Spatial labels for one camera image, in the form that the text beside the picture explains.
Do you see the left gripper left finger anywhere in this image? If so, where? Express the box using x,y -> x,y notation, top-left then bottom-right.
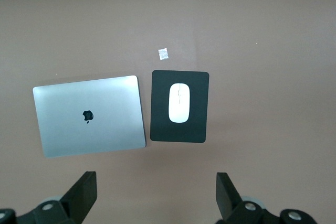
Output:
0,171 -> 98,224

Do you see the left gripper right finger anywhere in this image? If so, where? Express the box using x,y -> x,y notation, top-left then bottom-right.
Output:
215,173 -> 317,224

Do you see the white computer mouse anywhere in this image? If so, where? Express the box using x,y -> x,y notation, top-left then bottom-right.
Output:
168,82 -> 191,124

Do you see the black mouse pad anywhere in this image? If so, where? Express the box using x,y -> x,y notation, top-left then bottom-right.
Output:
150,70 -> 210,144

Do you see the silver Apple laptop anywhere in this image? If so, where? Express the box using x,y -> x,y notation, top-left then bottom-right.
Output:
32,75 -> 147,158

